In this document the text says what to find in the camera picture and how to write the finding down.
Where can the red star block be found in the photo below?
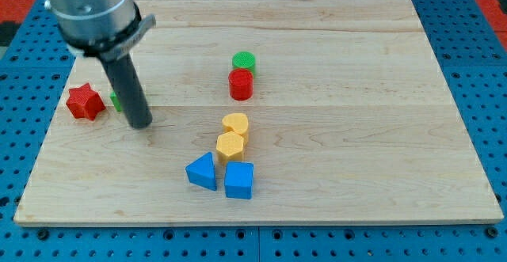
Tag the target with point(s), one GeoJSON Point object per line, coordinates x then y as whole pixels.
{"type": "Point", "coordinates": [84, 102]}

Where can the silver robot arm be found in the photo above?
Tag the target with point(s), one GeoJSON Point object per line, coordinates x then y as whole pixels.
{"type": "Point", "coordinates": [106, 29]}

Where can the green star block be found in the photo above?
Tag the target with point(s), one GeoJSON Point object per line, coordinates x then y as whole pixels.
{"type": "Point", "coordinates": [115, 101]}

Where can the yellow heart block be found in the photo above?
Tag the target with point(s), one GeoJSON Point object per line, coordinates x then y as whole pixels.
{"type": "Point", "coordinates": [238, 123]}

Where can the yellow hexagon block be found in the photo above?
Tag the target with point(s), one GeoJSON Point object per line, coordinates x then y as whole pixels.
{"type": "Point", "coordinates": [230, 147]}

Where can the red cylinder block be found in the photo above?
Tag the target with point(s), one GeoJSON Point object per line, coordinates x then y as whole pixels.
{"type": "Point", "coordinates": [241, 84]}

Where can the green cylinder block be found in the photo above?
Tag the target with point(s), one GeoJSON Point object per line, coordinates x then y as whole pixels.
{"type": "Point", "coordinates": [246, 60]}

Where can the blue cube block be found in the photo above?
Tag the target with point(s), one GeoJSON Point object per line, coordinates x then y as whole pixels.
{"type": "Point", "coordinates": [239, 179]}

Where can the blue triangle block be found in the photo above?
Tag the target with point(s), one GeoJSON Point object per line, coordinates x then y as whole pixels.
{"type": "Point", "coordinates": [201, 172]}

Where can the wooden board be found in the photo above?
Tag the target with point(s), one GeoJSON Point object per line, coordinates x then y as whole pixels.
{"type": "Point", "coordinates": [351, 123]}

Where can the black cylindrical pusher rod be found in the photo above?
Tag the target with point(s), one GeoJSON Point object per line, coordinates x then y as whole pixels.
{"type": "Point", "coordinates": [125, 83]}

